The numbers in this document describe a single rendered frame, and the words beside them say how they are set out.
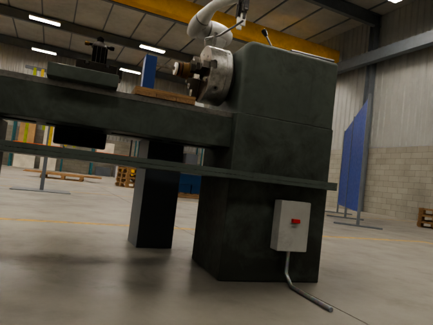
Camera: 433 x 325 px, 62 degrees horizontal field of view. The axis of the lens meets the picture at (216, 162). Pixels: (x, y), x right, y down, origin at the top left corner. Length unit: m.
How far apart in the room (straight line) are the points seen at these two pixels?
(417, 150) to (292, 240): 11.82
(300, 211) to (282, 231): 0.15
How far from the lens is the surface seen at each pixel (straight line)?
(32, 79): 1.82
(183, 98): 1.85
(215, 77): 1.95
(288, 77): 2.06
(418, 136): 13.75
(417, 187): 13.46
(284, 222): 1.93
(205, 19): 2.48
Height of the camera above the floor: 0.50
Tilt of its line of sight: 3 degrees up
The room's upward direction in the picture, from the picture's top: 7 degrees clockwise
